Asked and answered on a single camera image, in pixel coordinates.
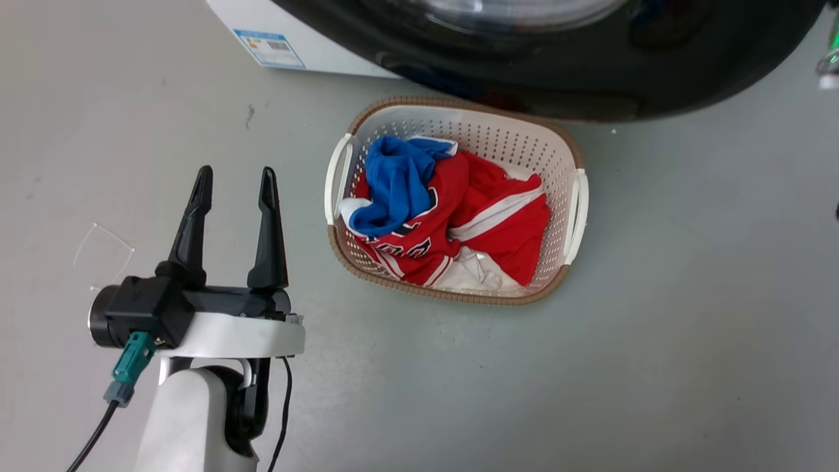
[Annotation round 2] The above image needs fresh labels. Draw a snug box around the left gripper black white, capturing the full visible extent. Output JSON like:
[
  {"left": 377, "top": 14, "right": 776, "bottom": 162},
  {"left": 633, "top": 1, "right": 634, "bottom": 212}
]
[{"left": 88, "top": 165, "right": 306, "bottom": 359}]

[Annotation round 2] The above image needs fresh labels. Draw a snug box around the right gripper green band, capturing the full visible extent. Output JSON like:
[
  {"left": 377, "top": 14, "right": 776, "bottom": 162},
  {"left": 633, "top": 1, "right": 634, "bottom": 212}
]
[{"left": 815, "top": 12, "right": 839, "bottom": 91}]

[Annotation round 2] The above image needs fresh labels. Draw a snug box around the white washing machine body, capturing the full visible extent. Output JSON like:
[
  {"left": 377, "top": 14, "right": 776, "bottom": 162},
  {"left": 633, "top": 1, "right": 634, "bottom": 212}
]
[{"left": 206, "top": 0, "right": 402, "bottom": 80}]

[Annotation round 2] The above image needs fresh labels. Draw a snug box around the black round washing machine door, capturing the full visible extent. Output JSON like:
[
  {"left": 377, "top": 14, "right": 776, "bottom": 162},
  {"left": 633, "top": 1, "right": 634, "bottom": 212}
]
[{"left": 271, "top": 0, "right": 828, "bottom": 123}]

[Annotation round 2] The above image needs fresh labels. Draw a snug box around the thin white thread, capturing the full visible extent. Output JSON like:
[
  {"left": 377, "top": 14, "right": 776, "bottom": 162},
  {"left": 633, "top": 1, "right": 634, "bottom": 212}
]
[{"left": 72, "top": 222, "right": 137, "bottom": 293}]

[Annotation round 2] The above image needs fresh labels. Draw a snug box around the blue garment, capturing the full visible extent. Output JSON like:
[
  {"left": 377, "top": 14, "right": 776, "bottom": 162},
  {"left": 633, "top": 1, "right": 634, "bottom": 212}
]
[{"left": 348, "top": 135, "right": 459, "bottom": 239}]

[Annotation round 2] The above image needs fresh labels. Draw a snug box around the blue energy label sticker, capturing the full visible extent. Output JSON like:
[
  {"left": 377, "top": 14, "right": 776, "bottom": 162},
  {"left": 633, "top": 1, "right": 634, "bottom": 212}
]
[{"left": 232, "top": 28, "right": 307, "bottom": 69}]

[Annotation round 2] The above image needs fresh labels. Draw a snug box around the white garment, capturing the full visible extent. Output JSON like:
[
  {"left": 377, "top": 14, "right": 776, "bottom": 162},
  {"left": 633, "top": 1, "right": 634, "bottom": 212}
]
[{"left": 431, "top": 245, "right": 526, "bottom": 293}]

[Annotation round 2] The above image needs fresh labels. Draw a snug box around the red white sports jersey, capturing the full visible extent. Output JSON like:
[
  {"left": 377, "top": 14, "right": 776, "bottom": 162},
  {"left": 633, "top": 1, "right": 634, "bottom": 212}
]
[{"left": 353, "top": 150, "right": 553, "bottom": 288}]

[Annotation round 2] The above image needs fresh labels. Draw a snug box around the white brown plastic laundry basket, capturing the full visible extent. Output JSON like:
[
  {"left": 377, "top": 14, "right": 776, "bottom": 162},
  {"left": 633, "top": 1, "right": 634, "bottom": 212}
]
[{"left": 323, "top": 96, "right": 590, "bottom": 307}]

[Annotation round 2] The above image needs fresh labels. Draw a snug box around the teal cable connector plug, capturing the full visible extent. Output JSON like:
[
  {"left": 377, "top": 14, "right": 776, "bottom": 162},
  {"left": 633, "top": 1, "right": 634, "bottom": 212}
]
[{"left": 103, "top": 331, "right": 157, "bottom": 408}]

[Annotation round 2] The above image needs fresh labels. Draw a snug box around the thin black cable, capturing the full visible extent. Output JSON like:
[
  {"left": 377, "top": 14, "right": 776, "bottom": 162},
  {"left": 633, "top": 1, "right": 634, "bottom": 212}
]
[
  {"left": 266, "top": 356, "right": 294, "bottom": 472},
  {"left": 66, "top": 400, "right": 121, "bottom": 472}
]

